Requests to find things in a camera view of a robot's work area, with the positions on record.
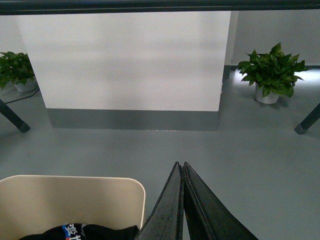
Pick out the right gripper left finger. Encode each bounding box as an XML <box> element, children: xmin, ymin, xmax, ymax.
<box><xmin>135</xmin><ymin>162</ymin><xmax>184</xmax><ymax>240</ymax></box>

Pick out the right potted green plant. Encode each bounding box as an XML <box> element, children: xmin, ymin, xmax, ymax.
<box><xmin>237</xmin><ymin>43</ymin><xmax>309</xmax><ymax>105</ymax></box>

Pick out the beige plastic laundry hamper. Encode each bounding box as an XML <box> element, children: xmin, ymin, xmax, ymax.
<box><xmin>0</xmin><ymin>175</ymin><xmax>146</xmax><ymax>240</ymax></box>

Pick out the black floor cable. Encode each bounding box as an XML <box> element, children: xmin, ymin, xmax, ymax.
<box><xmin>4</xmin><ymin>88</ymin><xmax>41</xmax><ymax>104</ymax></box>

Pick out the left potted green plant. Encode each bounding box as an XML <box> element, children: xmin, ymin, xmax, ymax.
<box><xmin>0</xmin><ymin>51</ymin><xmax>38</xmax><ymax>93</ymax></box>

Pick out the potted green plant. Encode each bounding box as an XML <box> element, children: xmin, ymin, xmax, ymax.
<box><xmin>0</xmin><ymin>51</ymin><xmax>38</xmax><ymax>93</ymax></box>
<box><xmin>237</xmin><ymin>43</ymin><xmax>309</xmax><ymax>105</ymax></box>

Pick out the black printed t-shirt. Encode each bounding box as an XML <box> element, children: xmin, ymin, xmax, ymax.
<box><xmin>20</xmin><ymin>223</ymin><xmax>139</xmax><ymax>240</ymax></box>

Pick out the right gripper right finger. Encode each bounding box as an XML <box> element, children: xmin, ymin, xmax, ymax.
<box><xmin>182</xmin><ymin>162</ymin><xmax>257</xmax><ymax>240</ymax></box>

